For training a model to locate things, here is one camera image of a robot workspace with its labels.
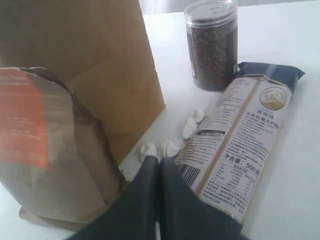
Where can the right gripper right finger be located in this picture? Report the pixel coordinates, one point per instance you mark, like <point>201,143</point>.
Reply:
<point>183,216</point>

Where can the dark noodle packet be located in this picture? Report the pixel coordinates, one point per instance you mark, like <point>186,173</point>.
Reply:
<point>224,158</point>

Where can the brown paper shopping bag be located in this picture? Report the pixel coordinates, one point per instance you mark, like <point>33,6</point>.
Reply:
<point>99,48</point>

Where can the clear can dark grains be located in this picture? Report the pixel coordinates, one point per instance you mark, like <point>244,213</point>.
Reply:
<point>212,37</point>

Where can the brown pouch orange label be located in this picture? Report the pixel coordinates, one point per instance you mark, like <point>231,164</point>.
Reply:
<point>55,159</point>

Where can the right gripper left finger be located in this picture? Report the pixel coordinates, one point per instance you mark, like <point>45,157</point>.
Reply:
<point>133,215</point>

